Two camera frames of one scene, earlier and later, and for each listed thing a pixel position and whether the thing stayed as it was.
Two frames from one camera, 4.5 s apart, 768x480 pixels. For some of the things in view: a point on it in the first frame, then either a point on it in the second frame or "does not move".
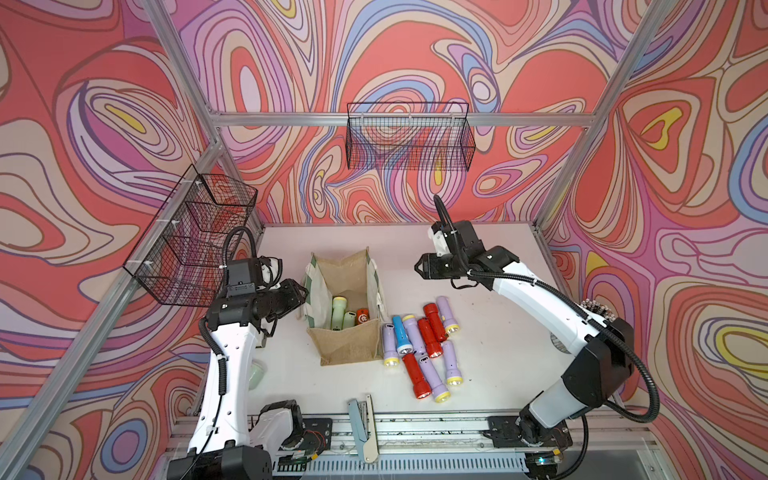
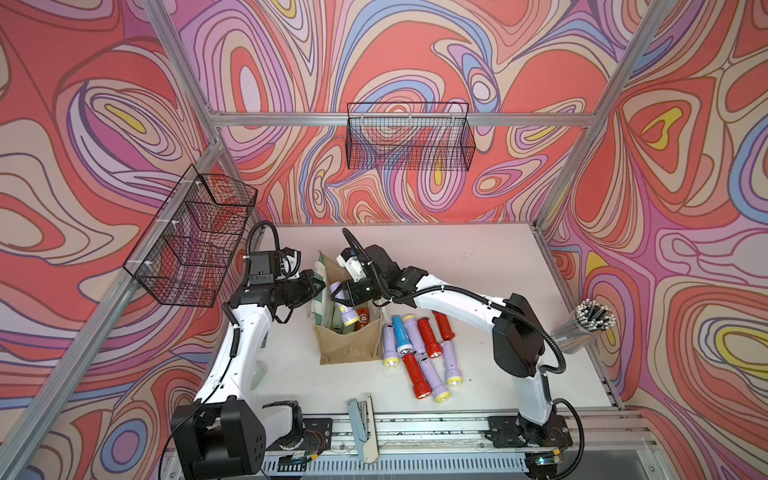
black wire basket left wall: [183, 254] does not move
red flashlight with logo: [362, 315] does not move
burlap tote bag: [355, 277] does not move
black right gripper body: [445, 267] to [364, 290]
